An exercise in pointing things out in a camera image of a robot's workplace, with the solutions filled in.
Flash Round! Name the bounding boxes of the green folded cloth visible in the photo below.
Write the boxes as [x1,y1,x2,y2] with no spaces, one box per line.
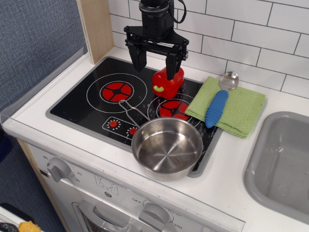
[185,76,266,138]

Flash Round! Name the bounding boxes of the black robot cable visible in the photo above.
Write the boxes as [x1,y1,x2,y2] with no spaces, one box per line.
[169,0,187,24]

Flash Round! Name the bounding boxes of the grey sink basin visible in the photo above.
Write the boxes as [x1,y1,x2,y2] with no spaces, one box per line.
[244,112,309,224]

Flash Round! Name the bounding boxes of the wooden side post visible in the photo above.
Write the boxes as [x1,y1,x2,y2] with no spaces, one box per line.
[76,0,114,65]

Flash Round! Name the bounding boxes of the yellow object at corner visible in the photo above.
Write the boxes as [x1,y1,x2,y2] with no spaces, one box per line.
[18,221,42,232]

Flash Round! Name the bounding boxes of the grey left oven knob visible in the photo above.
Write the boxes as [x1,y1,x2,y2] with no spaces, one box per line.
[47,158,71,183]

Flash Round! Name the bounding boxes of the grey right oven knob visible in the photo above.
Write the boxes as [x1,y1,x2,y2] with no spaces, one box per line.
[139,203,169,230]

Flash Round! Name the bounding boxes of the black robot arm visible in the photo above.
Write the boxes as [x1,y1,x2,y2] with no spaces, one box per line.
[124,0,189,80]

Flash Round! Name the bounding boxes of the grey oven knob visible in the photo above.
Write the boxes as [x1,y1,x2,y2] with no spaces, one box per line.
[47,158,71,183]
[139,203,169,230]

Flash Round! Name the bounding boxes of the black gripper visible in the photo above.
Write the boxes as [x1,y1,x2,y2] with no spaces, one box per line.
[124,8,189,80]

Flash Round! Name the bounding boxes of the silver pot with wire handle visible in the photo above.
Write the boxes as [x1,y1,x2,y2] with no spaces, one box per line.
[118,100,203,181]

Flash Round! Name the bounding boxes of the blue handled metal spoon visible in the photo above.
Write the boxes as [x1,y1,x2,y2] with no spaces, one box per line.
[205,72,239,128]

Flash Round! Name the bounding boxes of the black toy stove top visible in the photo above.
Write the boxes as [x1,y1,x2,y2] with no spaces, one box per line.
[46,57,222,178]

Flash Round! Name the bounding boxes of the white toy oven front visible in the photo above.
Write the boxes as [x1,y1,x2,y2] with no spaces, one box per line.
[28,145,245,232]

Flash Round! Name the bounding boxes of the red toy bell pepper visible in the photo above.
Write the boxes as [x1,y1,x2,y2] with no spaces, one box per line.
[152,67,184,99]

